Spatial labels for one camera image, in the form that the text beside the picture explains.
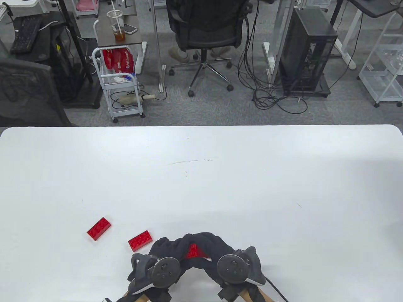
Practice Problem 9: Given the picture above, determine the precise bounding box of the person's right hand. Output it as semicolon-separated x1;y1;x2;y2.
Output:
193;232;236;275

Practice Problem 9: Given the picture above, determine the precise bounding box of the person's left hand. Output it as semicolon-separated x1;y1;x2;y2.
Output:
148;234;194;301

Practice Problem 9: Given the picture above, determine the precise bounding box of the stack of red toy bricks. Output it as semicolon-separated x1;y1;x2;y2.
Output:
184;243;212;262

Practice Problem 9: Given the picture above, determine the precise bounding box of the single red toy brick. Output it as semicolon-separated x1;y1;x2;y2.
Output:
128;230;153;252
87;217;111;241

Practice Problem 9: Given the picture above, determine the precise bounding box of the person's left forearm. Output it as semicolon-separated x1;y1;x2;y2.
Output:
123;291;148;302

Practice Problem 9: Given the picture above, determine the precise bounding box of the grey VR controller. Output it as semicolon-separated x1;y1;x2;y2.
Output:
217;246;266;287
128;253;181;294

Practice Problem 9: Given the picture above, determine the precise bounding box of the white rolling cart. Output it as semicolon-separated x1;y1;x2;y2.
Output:
92;47;146;124

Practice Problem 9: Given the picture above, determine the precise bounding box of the beige handheld tool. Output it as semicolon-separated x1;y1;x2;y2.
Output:
117;93;157;106

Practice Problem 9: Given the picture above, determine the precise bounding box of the black tower floor stand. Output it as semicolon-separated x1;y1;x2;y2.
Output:
283;73;332;98

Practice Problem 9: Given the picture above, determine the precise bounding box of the red plastic bag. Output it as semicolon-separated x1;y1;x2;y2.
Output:
103;49;136;76

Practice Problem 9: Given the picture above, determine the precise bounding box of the white desk leg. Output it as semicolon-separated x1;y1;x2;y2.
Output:
334;0;358;70
148;0;167;93

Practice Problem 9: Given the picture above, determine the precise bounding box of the black mesh office chair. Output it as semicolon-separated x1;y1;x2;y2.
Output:
166;0;253;97

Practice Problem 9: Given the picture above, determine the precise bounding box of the grey mesh chair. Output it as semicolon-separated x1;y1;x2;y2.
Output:
0;39;74;127

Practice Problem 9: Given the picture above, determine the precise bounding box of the black computer tower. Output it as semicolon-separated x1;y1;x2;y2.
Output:
279;7;338;94

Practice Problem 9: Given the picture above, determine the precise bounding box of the plastic cup with straw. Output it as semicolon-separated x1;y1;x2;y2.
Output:
106;0;126;42

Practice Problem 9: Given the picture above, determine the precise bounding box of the dark wood side table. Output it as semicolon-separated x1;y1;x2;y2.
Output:
94;0;148;75

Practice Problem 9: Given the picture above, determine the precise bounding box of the black desk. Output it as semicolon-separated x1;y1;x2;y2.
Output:
0;11;83;68

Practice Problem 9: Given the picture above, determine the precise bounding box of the pink storage bin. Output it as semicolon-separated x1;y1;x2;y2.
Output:
75;0;99;17

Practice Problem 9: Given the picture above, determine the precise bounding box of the black keyboard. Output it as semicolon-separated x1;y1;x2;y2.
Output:
9;16;43;54

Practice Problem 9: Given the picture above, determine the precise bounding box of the black curved desktop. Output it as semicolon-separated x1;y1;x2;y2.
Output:
346;0;403;18

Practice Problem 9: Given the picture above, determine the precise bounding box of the white desk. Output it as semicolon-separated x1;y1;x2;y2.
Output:
0;0;43;14

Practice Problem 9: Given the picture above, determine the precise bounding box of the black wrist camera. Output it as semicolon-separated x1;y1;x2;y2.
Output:
218;282;243;301
148;289;172;302

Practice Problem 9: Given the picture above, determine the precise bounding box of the thick black wrist cable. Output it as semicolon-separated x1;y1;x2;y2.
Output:
264;275;288;302

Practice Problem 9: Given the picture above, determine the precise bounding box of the tangle of black cables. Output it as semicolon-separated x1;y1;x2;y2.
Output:
237;0;309;114

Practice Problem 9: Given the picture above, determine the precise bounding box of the white desk frame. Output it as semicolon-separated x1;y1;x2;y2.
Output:
262;0;298;92

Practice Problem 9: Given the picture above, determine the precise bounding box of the white wire cart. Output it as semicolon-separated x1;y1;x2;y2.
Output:
357;13;403;108

